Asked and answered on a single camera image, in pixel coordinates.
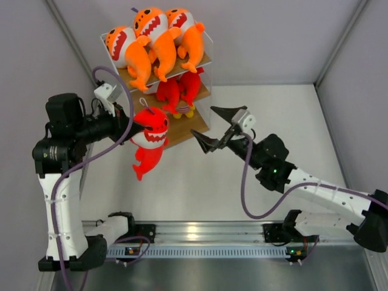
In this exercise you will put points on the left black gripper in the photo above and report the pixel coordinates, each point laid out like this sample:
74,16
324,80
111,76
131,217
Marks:
118,124

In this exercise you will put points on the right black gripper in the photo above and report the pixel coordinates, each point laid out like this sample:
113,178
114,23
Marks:
208,145

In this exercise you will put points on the red shark plush front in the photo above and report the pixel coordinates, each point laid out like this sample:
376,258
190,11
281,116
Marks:
152,140

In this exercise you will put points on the red shark plush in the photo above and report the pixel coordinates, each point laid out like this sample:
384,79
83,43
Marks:
152,140
166,92
189,84

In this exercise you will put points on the large orange shark plush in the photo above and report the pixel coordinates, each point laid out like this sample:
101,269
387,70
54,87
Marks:
152,23

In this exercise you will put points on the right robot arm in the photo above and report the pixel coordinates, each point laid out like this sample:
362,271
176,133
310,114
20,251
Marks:
361,215

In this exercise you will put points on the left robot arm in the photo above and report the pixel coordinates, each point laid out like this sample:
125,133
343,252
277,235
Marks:
59,160

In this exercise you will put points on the striped yellow-footed plush right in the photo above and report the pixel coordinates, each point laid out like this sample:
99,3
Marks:
186,110

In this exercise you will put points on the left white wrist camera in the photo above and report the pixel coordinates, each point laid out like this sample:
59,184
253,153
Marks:
107,94

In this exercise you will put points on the white wire wooden shelf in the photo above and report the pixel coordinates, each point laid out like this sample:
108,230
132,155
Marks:
179,129

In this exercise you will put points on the aluminium mounting rail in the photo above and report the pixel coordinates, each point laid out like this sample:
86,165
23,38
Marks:
212,233

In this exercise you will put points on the white slotted cable duct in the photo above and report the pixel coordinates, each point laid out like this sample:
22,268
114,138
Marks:
126,252

